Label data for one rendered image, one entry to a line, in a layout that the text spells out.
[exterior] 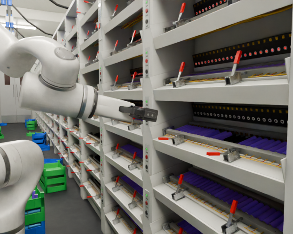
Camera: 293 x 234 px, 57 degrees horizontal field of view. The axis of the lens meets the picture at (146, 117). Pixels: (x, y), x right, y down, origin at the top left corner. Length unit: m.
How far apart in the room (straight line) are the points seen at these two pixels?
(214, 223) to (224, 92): 0.38
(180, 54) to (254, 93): 0.56
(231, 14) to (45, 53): 0.45
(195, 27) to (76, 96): 0.43
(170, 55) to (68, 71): 0.62
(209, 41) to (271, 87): 0.54
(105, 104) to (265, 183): 0.40
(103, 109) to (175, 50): 0.58
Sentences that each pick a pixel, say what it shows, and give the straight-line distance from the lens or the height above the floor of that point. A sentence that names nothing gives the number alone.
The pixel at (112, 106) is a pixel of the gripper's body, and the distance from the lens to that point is 0.65.
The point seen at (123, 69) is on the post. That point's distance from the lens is 1.79.
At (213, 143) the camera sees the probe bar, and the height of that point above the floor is 0.78.
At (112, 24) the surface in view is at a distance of 1.62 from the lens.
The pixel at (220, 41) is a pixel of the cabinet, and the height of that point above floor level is 1.13.
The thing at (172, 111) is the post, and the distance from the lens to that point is 1.13.
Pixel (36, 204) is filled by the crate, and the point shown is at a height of 0.34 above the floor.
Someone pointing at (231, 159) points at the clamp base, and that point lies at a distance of 0.75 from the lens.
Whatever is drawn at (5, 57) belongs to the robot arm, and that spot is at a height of 1.02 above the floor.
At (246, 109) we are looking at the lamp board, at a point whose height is 0.88.
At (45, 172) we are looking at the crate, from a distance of 2.78.
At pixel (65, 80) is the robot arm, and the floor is 0.96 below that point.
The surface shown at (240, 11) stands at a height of 1.13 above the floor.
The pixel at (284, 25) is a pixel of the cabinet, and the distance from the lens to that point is 0.89.
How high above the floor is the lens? 0.93
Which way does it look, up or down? 5 degrees down
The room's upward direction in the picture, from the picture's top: straight up
